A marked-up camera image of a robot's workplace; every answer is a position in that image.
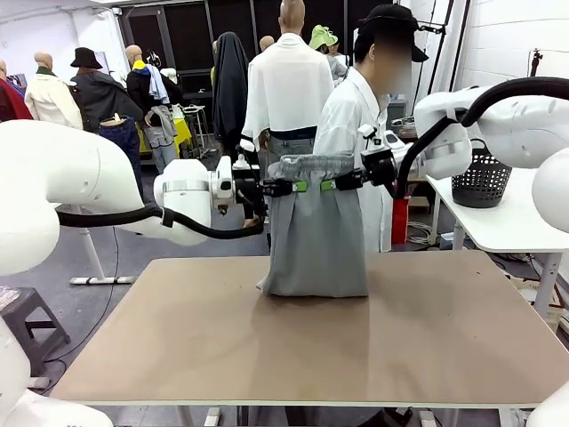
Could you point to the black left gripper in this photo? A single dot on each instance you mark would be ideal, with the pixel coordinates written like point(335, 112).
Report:
point(248, 187)

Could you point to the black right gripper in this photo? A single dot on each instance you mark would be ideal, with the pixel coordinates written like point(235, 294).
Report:
point(378, 166)

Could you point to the grey training pants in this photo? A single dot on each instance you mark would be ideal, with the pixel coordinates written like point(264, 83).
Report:
point(318, 240)

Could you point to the black perforated plastic basket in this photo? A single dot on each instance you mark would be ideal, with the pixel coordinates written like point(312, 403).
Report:
point(482, 182)

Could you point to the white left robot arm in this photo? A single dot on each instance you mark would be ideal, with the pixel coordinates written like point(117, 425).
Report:
point(66, 164)

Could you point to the person in white shirt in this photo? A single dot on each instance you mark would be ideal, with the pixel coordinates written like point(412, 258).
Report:
point(342, 120)

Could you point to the red bag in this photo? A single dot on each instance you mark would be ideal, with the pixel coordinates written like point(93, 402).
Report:
point(400, 222)

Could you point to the tall mannequin in white shirt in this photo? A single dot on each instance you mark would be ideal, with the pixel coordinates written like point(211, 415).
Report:
point(284, 84)

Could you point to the mannequin in dark hooded cloak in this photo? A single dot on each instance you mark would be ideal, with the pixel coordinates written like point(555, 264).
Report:
point(229, 89)

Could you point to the yellow cloth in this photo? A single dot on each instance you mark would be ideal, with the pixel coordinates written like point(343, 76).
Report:
point(181, 129)

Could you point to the small bald mannequin head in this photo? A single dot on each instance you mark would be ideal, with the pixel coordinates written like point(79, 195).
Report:
point(266, 43)

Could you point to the person in green hat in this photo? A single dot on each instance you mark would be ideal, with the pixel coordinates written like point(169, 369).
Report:
point(324, 37)

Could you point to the white side table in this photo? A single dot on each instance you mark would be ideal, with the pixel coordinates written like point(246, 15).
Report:
point(498, 227)

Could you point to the mannequin with yellow blue scarf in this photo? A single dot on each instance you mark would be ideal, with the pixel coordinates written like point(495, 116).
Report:
point(142, 89)

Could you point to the black cap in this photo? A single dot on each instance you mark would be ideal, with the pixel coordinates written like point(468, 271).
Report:
point(387, 15)

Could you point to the white leaning board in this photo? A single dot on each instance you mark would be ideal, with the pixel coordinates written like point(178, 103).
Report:
point(453, 44)

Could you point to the mannequin in black jacket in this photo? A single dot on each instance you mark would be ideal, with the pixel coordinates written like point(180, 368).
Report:
point(102, 98)

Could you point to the white metal floor stand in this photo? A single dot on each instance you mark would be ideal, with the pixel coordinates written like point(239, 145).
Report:
point(100, 279)

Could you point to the black bucket hat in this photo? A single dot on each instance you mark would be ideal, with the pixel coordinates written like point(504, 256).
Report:
point(85, 58)

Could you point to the white table foot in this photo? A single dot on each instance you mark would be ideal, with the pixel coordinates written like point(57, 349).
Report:
point(428, 419)
point(212, 418)

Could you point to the mannequin in cream jacket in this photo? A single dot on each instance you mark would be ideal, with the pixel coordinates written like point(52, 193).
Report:
point(49, 102)

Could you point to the grey plastic step stool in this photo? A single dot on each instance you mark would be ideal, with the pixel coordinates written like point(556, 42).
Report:
point(31, 311)

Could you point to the mannequin in red garment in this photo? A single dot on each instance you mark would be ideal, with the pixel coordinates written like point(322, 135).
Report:
point(11, 102)

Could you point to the clear plastic bag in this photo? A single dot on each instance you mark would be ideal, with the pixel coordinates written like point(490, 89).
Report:
point(6, 293)

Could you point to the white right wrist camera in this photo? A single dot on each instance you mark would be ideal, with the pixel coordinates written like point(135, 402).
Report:
point(371, 135)

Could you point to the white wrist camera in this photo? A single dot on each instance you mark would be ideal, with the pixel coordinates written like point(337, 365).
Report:
point(371, 135)
point(247, 147)

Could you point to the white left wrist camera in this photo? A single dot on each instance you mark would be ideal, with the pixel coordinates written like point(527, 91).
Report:
point(247, 147)

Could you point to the black camera tripod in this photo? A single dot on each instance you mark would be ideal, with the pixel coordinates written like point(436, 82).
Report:
point(536, 64)

